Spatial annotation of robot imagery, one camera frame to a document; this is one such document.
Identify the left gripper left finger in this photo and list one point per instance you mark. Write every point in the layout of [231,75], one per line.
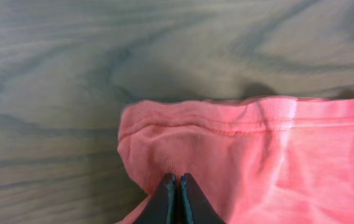
[162,206]

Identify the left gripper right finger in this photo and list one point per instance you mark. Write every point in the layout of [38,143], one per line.
[196,209]

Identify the red t-shirt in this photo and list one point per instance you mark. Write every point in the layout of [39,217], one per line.
[263,160]

